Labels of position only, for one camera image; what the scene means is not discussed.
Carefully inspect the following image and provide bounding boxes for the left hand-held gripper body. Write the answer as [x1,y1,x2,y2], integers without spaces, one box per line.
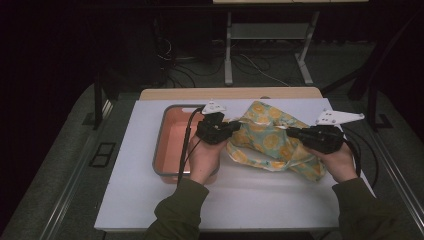
[194,99,234,145]

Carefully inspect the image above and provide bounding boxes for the black stand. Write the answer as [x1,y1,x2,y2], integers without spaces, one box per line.
[83,64,118,131]
[321,13,424,133]

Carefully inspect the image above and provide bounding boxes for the black floor cables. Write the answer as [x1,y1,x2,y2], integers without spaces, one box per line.
[154,34,226,89]

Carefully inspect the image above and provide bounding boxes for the person's right hand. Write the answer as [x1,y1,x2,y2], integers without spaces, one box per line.
[308,142,359,185]

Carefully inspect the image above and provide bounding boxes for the white floor cable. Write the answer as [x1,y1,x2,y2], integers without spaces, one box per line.
[239,53,292,88]

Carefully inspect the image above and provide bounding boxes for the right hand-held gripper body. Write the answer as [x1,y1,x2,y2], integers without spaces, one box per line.
[299,109,366,155]

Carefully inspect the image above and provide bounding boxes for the white board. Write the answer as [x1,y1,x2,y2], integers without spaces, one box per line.
[94,98,376,233]

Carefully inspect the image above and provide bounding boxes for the black floor socket frame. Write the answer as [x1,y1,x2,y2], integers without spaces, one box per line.
[88,142,117,168]

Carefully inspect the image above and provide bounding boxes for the person's left hand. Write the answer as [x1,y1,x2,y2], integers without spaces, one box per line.
[188,134,222,186]

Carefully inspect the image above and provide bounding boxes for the wooden table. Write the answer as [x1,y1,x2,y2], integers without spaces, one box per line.
[139,87,324,101]

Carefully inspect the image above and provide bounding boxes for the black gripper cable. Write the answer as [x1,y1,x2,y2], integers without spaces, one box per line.
[176,106,205,186]
[341,125,381,190]

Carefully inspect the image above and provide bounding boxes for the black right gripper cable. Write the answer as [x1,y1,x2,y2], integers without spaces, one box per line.
[341,125,381,190]

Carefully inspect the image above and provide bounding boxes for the orange print cloth bag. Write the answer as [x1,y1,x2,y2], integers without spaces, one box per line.
[225,100,327,183]

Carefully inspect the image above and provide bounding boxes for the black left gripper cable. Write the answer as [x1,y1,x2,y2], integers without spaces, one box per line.
[176,106,205,186]

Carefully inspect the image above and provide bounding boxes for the grey metal stand frame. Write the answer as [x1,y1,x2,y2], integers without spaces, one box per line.
[223,11,321,86]

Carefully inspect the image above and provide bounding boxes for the pink basin with grey rim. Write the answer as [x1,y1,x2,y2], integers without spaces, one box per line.
[152,104,222,185]

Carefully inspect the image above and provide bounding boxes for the pale desk top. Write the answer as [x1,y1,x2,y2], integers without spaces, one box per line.
[212,0,370,5]

